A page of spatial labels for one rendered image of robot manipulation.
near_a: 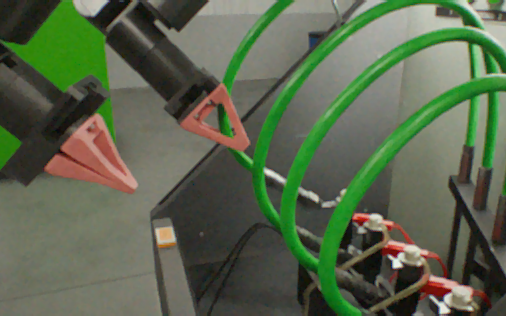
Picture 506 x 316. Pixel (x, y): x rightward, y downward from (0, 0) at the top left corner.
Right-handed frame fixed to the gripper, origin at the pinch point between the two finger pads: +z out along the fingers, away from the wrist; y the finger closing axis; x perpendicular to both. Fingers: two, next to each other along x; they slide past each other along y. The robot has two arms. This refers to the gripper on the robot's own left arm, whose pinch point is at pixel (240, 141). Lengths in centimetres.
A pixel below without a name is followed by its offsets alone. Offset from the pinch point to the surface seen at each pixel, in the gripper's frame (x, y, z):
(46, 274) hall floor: 125, 179, -7
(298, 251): 3.2, -13.3, 10.6
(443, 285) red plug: -4.8, -10.5, 26.1
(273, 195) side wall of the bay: 4.7, 38.7, 16.5
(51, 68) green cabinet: 72, 303, -111
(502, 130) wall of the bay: -29.9, 12.6, 29.5
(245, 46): -8.4, -2.2, -7.5
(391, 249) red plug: -3.8, -2.5, 22.9
